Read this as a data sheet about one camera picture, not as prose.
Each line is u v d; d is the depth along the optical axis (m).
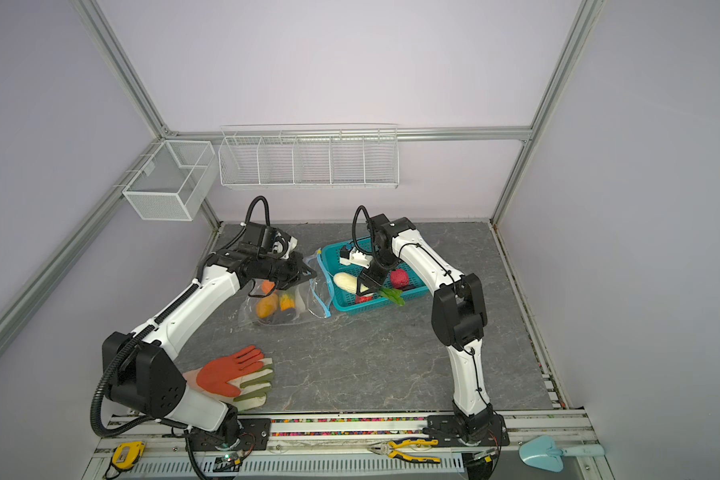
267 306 0.91
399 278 0.97
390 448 0.71
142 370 0.42
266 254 0.69
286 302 0.94
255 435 0.74
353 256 0.80
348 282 0.85
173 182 0.96
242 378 0.82
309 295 0.81
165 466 0.71
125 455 0.70
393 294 0.81
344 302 0.85
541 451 0.72
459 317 0.54
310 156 0.99
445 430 0.74
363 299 0.91
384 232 0.68
